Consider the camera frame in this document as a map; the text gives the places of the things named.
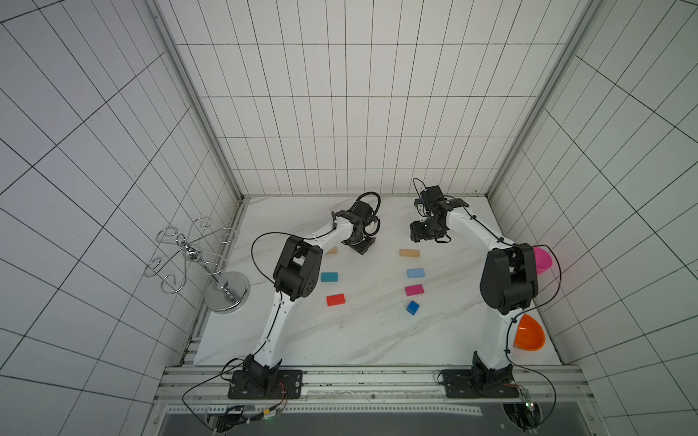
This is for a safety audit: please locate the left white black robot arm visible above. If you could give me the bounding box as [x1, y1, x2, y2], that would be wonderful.
[242, 191, 382, 385]

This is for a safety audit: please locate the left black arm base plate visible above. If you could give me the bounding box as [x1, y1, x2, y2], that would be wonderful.
[227, 370, 303, 400]

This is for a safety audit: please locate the light blue block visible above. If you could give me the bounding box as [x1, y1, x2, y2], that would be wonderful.
[406, 268, 425, 279]

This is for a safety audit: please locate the magenta block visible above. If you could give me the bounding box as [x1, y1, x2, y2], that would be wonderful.
[405, 284, 425, 297]

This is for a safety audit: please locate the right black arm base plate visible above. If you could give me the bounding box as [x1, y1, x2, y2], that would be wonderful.
[439, 367, 520, 399]

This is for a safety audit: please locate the orange plastic bowl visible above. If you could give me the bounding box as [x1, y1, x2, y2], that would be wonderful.
[514, 314, 546, 352]

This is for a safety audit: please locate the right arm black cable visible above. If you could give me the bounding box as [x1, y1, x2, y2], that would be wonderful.
[468, 214, 563, 426]

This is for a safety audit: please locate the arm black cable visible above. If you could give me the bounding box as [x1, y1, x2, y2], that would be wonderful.
[181, 217, 339, 432]
[468, 214, 563, 426]

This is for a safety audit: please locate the red block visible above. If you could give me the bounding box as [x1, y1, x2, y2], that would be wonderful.
[326, 294, 346, 307]

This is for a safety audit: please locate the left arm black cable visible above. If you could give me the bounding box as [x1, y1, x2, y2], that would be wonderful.
[181, 217, 339, 432]

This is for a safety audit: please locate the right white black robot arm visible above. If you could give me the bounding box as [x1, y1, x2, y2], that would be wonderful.
[410, 185, 539, 388]

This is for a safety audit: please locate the pink plastic goblet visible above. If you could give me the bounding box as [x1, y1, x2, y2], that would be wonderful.
[534, 246, 554, 276]

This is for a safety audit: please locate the dark blue cube block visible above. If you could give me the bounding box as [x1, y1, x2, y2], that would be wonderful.
[406, 301, 420, 315]

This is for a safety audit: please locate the aluminium mounting rail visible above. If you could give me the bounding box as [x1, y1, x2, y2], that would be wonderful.
[155, 366, 593, 405]

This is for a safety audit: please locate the teal block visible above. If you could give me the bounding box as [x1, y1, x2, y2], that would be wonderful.
[320, 272, 339, 283]

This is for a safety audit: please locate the chrome cup holder rack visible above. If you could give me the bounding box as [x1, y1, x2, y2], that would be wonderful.
[143, 216, 251, 314]

